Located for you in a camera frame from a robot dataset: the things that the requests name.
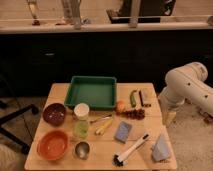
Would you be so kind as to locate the green plastic tray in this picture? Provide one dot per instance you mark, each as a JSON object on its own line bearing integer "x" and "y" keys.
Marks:
{"x": 99, "y": 93}

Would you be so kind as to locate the blue sponge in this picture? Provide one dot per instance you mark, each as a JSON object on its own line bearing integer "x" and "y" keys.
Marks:
{"x": 122, "y": 132}

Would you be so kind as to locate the orange fruit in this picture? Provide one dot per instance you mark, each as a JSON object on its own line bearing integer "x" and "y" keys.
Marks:
{"x": 120, "y": 106}

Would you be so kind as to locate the dark red grape bunch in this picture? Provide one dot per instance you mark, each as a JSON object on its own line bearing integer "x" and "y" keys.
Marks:
{"x": 138, "y": 114}

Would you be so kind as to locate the wooden table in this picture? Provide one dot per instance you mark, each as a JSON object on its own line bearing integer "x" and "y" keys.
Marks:
{"x": 104, "y": 148}

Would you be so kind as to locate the orange bowl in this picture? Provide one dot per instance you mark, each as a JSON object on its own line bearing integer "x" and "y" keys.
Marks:
{"x": 53, "y": 145}

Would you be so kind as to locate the dark purple bowl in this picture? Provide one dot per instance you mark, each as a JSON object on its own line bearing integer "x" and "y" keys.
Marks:
{"x": 54, "y": 114}

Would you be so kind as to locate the yellow banana toy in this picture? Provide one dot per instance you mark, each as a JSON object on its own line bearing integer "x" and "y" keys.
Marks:
{"x": 102, "y": 129}

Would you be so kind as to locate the green cucumber toy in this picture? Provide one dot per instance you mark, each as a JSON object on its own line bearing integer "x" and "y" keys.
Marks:
{"x": 132, "y": 99}

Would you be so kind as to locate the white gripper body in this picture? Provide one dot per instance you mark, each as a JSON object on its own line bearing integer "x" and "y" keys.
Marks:
{"x": 168, "y": 115}

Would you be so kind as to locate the white dish brush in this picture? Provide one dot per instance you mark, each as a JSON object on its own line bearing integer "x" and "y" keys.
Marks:
{"x": 118, "y": 160}

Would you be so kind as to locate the small metal cup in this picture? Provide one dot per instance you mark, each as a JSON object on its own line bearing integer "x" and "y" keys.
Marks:
{"x": 82, "y": 150}

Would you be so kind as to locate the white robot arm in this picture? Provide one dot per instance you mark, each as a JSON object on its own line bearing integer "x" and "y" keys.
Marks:
{"x": 186, "y": 83}

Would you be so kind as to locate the grey blue cloth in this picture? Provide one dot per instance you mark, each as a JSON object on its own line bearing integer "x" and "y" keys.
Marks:
{"x": 160, "y": 150}

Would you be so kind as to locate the green plastic cup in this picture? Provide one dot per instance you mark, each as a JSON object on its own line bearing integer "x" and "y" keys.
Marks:
{"x": 81, "y": 129}

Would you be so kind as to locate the black office chair base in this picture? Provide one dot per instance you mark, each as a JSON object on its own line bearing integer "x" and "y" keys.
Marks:
{"x": 12, "y": 124}

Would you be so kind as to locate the metal spoon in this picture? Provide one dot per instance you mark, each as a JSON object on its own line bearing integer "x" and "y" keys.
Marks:
{"x": 99, "y": 119}

